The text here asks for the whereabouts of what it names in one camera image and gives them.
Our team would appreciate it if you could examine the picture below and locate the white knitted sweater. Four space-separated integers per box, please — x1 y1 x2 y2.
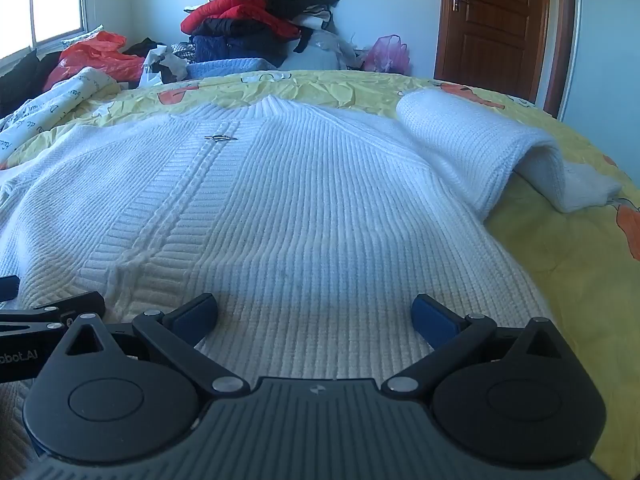
0 91 623 480

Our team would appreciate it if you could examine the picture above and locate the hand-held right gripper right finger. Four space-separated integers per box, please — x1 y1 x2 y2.
382 293 572 399

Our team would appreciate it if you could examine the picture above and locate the white and black garment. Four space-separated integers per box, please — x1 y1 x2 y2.
292 5 341 32

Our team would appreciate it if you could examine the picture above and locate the red jacket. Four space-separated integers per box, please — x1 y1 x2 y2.
180 0 301 41

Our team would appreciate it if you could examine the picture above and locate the light blue knitted sweater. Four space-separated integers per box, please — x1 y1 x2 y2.
186 56 281 80

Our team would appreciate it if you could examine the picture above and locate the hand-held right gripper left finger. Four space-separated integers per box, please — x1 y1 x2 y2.
62 293 251 401

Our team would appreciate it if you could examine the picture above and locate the large black cloth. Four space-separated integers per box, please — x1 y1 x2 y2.
0 49 61 118

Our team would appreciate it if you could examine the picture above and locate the floral sliding door wardrobe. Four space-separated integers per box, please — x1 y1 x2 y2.
557 0 640 171

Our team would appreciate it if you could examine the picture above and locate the grey white crumpled cloth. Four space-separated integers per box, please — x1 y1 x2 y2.
140 42 188 86

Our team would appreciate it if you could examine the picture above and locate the yellow printed bedsheet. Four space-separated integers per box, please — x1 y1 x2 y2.
0 67 640 461

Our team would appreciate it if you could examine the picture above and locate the red plastic bag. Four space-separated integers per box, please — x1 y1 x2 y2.
42 31 146 92

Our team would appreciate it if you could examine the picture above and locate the brown wooden door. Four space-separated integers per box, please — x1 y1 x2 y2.
434 0 576 120

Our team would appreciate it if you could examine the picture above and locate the dark navy jacket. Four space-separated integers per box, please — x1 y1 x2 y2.
190 17 301 68

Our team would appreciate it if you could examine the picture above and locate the pink plastic bag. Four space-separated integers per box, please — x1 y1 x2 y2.
361 34 412 75

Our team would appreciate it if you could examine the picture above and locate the small black cloth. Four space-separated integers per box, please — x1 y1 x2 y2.
122 37 166 58

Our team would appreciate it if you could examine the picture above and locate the window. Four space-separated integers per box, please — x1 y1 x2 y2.
0 0 101 61

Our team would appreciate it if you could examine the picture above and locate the white printed quilt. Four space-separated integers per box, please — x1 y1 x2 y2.
0 66 123 171

